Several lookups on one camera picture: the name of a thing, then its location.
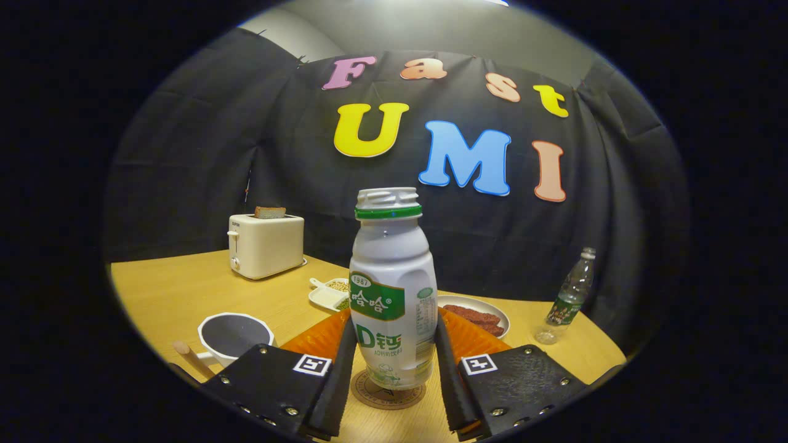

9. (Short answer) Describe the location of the clear plastic water bottle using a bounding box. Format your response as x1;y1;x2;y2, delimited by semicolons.
535;247;597;345

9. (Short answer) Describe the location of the wooden table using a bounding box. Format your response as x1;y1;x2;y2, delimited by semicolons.
110;249;627;443

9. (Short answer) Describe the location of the white juice bottle green label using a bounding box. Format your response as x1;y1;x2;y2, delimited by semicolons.
348;186;439;390

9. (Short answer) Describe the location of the black backdrop cloth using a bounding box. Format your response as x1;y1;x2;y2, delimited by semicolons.
103;28;687;357

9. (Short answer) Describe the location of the white round plate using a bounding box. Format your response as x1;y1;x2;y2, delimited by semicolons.
437;295;511;339

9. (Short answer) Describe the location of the cream toaster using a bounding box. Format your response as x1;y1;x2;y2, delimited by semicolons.
227;213;307;281

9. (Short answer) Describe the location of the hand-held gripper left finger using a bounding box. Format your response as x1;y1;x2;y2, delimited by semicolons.
200;308;359;441

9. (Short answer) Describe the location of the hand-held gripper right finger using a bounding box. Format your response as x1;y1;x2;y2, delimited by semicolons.
434;306;589;441

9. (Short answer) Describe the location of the round cork coaster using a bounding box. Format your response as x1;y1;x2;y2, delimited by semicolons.
351;368;427;411

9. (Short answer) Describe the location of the white divided bean dish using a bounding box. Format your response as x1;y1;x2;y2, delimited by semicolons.
308;277;350;313

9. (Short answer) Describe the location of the white cup wooden handle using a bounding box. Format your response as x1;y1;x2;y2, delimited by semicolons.
173;312;276;379

